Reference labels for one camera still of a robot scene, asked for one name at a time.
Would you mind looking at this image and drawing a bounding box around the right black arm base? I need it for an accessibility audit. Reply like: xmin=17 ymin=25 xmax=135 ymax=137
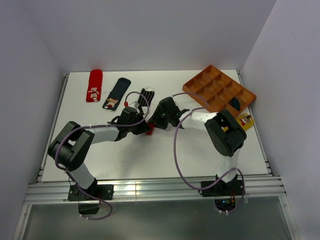
xmin=198 ymin=175 xmax=245 ymax=212

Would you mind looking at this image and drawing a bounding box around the black white striped sock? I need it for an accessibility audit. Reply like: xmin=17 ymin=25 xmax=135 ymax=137
xmin=137 ymin=87 xmax=155 ymax=115

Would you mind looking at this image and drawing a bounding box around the navy sock with bear pattern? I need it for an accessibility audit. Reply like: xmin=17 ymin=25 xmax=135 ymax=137
xmin=102 ymin=77 xmax=131 ymax=111

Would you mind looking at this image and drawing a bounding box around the yellow sock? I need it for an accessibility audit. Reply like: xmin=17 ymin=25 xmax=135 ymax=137
xmin=236 ymin=113 xmax=255 ymax=131

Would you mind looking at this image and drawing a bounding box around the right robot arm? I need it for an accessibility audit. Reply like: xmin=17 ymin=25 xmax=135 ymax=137
xmin=148 ymin=97 xmax=247 ymax=195

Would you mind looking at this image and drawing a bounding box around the aluminium front rail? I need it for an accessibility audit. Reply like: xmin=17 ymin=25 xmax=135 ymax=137
xmin=23 ymin=175 xmax=286 ymax=205

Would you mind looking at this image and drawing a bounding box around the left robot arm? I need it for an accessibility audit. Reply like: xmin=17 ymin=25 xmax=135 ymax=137
xmin=47 ymin=106 xmax=151 ymax=200

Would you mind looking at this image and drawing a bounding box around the red sock with white figure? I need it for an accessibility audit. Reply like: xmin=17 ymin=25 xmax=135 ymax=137
xmin=86 ymin=69 xmax=103 ymax=103

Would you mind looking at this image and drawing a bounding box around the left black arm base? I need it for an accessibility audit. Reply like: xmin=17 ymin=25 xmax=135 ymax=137
xmin=67 ymin=184 xmax=114 ymax=216

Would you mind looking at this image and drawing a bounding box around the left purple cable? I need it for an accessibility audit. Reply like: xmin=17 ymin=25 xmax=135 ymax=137
xmin=54 ymin=91 xmax=151 ymax=221

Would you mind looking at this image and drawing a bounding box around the plain navy ankle sock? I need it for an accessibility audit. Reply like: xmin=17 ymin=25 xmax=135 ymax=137
xmin=229 ymin=97 xmax=241 ymax=112

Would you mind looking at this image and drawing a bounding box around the orange compartment tray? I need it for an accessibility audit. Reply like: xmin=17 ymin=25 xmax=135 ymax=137
xmin=182 ymin=65 xmax=257 ymax=118

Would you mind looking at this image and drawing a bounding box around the red sock with santa pattern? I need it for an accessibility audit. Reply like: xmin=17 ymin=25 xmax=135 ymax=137
xmin=145 ymin=122 xmax=155 ymax=136

